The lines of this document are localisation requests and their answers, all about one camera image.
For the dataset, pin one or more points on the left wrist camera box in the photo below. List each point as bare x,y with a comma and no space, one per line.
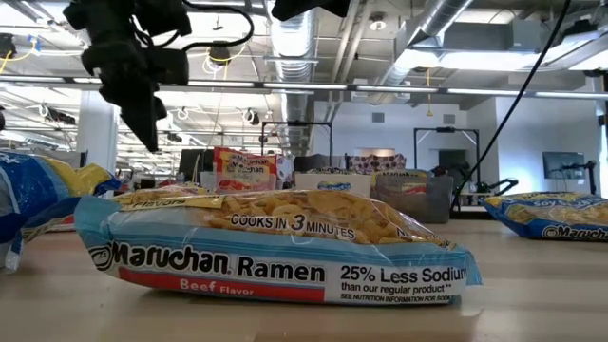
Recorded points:
171,66

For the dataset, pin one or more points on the patterned fabric cushion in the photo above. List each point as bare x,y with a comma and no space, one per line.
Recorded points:
377,164

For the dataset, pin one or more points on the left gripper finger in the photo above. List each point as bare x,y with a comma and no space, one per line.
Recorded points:
145,123

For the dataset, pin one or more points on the black aluminium table frame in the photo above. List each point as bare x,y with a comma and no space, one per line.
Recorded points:
475,213

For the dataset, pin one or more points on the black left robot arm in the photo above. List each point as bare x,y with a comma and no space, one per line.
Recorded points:
104,19

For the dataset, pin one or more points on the wall mounted screen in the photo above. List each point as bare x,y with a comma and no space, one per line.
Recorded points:
564,165

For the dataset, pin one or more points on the black computer monitor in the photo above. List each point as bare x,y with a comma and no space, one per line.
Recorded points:
195,161

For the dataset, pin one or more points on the white floral cloth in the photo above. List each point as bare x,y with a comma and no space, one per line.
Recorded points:
285,171

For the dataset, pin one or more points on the black background stand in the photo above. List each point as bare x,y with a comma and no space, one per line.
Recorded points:
590,176

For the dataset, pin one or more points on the long light strip bar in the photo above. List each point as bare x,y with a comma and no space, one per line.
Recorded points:
304,86

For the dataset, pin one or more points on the red Maruchan ramen packet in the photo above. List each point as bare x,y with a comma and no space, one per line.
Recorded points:
223,153
247,183
52,224

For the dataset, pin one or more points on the dark grey plastic bin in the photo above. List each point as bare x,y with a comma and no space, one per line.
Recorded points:
427,209

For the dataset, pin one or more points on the black metal frame stand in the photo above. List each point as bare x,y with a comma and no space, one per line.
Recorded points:
446,129
294,123

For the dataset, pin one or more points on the silver ventilation duct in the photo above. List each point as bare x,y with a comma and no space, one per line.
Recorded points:
290,47
427,28

